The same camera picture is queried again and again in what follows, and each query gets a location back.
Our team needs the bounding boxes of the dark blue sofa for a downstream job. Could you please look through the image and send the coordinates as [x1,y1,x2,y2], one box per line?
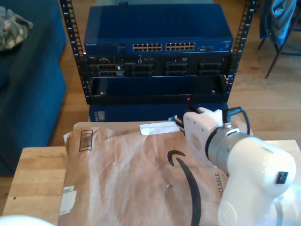
[0,0,66,176]

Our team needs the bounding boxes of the blue jacket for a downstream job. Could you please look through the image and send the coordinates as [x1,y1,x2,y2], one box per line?
[260,0,298,45]

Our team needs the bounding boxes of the camouflage cloth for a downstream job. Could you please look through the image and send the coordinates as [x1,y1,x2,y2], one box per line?
[0,6,33,51]

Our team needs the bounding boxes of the black server rack frame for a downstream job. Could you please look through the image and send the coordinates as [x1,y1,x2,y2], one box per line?
[59,0,257,105]

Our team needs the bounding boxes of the black rack server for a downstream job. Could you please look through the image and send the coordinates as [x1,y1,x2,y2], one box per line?
[86,54,232,77]

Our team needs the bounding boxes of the blue equipment chassis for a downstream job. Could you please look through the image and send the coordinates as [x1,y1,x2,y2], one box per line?
[88,103,230,122]

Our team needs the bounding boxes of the brown paper mailing envelope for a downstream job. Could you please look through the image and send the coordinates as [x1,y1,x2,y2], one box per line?
[58,117,254,226]

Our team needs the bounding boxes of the blue network switch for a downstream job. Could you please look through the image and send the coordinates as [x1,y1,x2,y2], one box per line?
[84,4,234,55]

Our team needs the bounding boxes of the black metal chair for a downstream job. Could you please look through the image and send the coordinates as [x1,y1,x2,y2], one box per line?
[257,0,301,80]

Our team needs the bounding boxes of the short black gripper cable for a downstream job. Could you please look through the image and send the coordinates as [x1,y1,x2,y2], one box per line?
[223,106,251,136]

